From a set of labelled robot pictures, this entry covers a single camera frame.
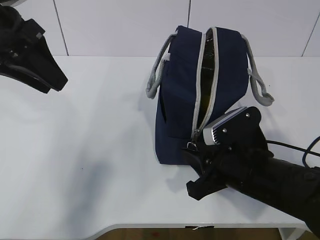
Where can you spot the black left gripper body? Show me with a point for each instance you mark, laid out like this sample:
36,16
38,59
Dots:
23,46

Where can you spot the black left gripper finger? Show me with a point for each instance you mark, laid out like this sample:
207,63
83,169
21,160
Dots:
24,78
51,67

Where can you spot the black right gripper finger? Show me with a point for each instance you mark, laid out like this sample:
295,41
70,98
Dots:
197,160

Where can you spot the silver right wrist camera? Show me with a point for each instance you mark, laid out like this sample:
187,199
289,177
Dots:
239,126

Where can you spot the navy blue lunch bag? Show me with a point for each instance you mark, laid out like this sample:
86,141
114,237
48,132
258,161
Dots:
196,78

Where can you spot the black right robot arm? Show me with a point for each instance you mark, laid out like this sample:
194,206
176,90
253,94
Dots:
254,172

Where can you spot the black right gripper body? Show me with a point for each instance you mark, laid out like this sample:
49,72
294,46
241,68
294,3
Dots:
230,165

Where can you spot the black tape on table edge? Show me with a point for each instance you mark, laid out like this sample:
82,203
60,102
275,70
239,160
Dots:
194,228

